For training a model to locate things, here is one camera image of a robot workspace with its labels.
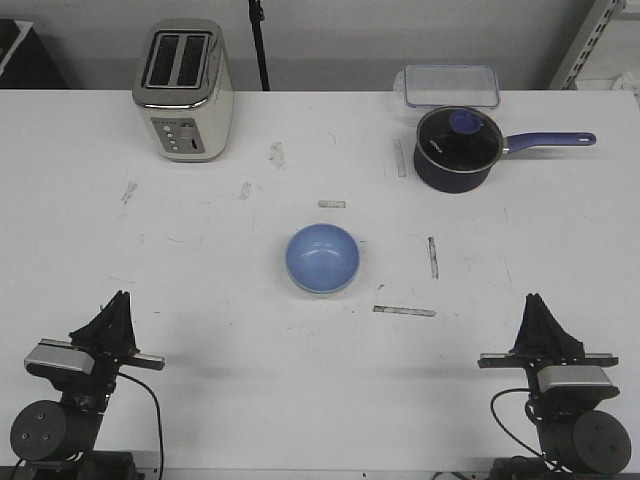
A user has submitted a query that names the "blue bowl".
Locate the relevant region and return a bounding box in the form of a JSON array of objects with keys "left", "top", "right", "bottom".
[{"left": 285, "top": 223, "right": 360, "bottom": 290}]

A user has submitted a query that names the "black tripod pole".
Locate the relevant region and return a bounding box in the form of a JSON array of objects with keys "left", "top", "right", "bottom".
[{"left": 248, "top": 0, "right": 271, "bottom": 91}]

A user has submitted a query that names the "cream two-slot toaster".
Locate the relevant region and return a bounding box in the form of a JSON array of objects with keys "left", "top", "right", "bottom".
[{"left": 132, "top": 18, "right": 234, "bottom": 163}]

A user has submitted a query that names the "grey metal shelf rail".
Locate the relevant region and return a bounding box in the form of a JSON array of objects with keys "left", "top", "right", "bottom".
[{"left": 548, "top": 0, "right": 626, "bottom": 90}]

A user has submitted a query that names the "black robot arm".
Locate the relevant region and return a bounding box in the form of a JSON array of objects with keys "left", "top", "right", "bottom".
[
  {"left": 150, "top": 294, "right": 631, "bottom": 475},
  {"left": 10, "top": 291, "right": 165, "bottom": 479}
]

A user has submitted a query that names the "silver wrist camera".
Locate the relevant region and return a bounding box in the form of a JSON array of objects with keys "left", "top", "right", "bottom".
[
  {"left": 536, "top": 365, "right": 612, "bottom": 392},
  {"left": 24, "top": 343, "right": 95, "bottom": 375}
]

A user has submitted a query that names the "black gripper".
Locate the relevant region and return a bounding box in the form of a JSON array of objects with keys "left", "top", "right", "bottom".
[
  {"left": 39, "top": 291, "right": 166, "bottom": 410},
  {"left": 478, "top": 294, "right": 619, "bottom": 400}
]

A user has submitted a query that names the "clear plastic food container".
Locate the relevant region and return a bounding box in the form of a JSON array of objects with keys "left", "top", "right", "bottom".
[{"left": 393, "top": 64, "right": 501, "bottom": 109}]

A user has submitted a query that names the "blue saucepan with glass lid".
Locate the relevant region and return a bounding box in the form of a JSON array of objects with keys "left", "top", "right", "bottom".
[{"left": 413, "top": 106, "right": 597, "bottom": 194}]

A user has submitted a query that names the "green bowl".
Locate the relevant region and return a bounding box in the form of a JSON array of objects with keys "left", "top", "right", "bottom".
[{"left": 294, "top": 282, "right": 351, "bottom": 298}]

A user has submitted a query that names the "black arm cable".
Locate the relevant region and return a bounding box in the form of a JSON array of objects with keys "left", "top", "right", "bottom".
[
  {"left": 115, "top": 371, "right": 165, "bottom": 474},
  {"left": 489, "top": 388, "right": 551, "bottom": 461}
]

